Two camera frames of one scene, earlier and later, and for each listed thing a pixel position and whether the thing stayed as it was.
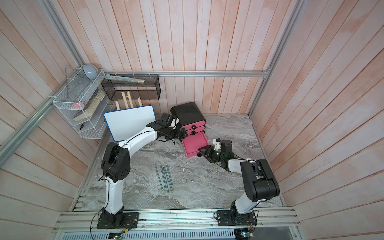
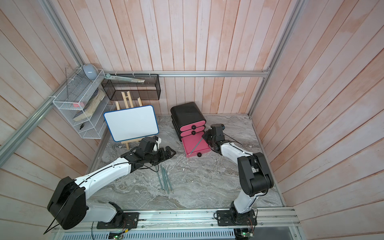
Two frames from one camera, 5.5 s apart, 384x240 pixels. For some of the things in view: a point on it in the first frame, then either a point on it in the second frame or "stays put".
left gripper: [177, 135] to [163, 157]
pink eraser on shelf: [76, 105] stays put
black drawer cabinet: [187, 114] stays put
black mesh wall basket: [149, 90] stays put
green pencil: [169, 177] to [195, 147]
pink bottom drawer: [192, 142] stays put
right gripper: [209, 148] to [205, 136]
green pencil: [167, 176] stays put
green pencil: [165, 179] stays put
